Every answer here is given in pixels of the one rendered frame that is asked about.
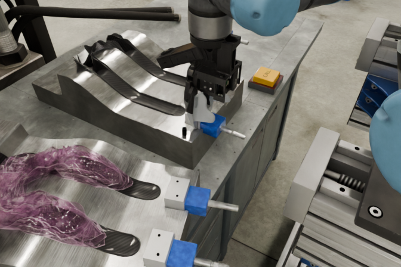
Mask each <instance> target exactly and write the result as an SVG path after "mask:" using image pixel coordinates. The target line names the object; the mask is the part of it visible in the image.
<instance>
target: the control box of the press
mask: <svg viewBox="0 0 401 267"><path fill-rule="evenodd" d="M14 1H15V3H16V5H17V6H19V5H33V6H39V3H38V0H14ZM4 2H5V3H6V4H7V5H8V7H9V8H10V9H11V8H13V7H14V5H13V3H12V2H11V1H10V0H4ZM22 34H23V37H24V39H25V41H26V44H27V47H28V49H29V50H30V51H33V52H36V53H38V54H41V55H42V56H43V58H44V61H45V64H47V63H49V62H50V61H52V60H54V59H56V58H57V56H56V53H55V50H54V47H53V44H52V42H51V38H50V35H49V33H48V29H47V26H46V24H45V21H44V18H43V16H42V17H38V18H35V19H33V20H32V21H30V22H29V23H28V24H27V25H26V26H25V27H24V29H23V30H22Z"/></svg>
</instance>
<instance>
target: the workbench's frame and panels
mask: <svg viewBox="0 0 401 267"><path fill-rule="evenodd" d="M321 31H322V27H321V28H320V30H319V32H318V33H317V35H316V36H315V38H314V39H313V41H312V43H311V44H310V46H309V47H308V49H307V51H306V52H305V54H304V55H303V57H302V58H301V60H300V62H299V63H298V64H297V66H296V68H295V69H294V71H293V72H292V74H291V75H290V77H289V79H288V80H287V82H286V83H285V85H284V86H283V88H282V90H281V91H280V92H279V95H278V96H277V97H276V99H275V100H274V102H273V104H272V105H271V107H270V108H269V110H268V112H267V113H266V115H265V116H264V118H263V119H262V121H261V122H260V124H259V125H258V127H257V128H256V130H255V132H254V133H253V135H252V137H251V138H250V140H249V141H248V143H247V144H246V146H245V148H244V149H243V150H242V152H241V154H240V155H239V157H238V158H237V160H236V161H235V163H234V165H233V166H232V168H231V169H230V171H229V172H228V174H227V176H226V177H225V178H224V181H223V182H222V183H221V185H220V187H219V188H218V190H217V191H216V193H215V194H214V196H213V198H212V199H211V200H214V201H220V202H223V203H229V204H235V205H239V210H238V212H234V211H230V210H224V209H219V208H214V207H208V211H207V214H206V216H205V217H204V216H200V218H199V219H198V221H197V223H196V224H195V226H194V227H193V229H192V230H191V232H190V234H189V235H188V237H187V238H186V240H185V241H186V242H190V243H195V244H197V245H198V254H197V257H201V258H205V259H210V260H212V262H214V261H216V262H217V263H218V261H223V259H224V257H225V255H226V253H227V245H228V242H229V241H230V239H231V237H232V235H233V233H234V231H235V229H236V227H237V225H238V223H239V222H240V220H241V218H242V216H243V214H244V213H245V210H246V208H247V207H248V204H249V203H250V201H251V199H252V197H253V195H254V194H255V192H256V190H257V188H258V186H259V184H260V182H261V180H262V178H263V176H264V175H265V173H266V171H267V169H268V167H269V165H270V163H271V162H272V160H275V159H276V157H277V155H278V153H279V149H280V143H281V140H282V136H283V131H284V128H285V123H286V119H287V116H288V111H289V106H290V103H291V98H292V94H293V91H294V86H295V81H296V78H297V74H298V69H299V66H300V64H301V62H302V61H303V59H304V57H305V56H306V54H307V53H308V51H309V49H310V48H311V46H312V45H313V43H314V42H315V40H316V38H317V37H318V35H319V33H320V32H321Z"/></svg>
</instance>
